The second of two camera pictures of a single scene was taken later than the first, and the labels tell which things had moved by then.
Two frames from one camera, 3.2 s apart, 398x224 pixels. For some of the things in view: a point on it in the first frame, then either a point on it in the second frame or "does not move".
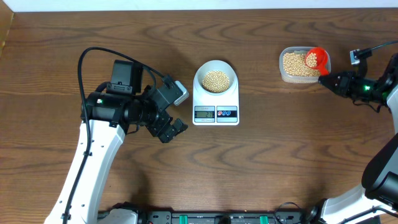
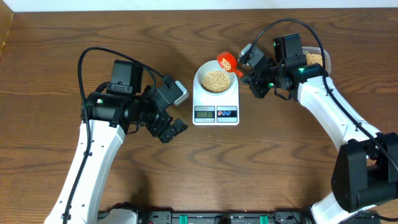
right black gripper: (345, 84) to (253, 81)
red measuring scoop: (323, 60) to (228, 63)
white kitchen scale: (216, 96) does not move
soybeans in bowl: (215, 81) does not move
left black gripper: (155, 127) does not move
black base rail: (227, 216) does not move
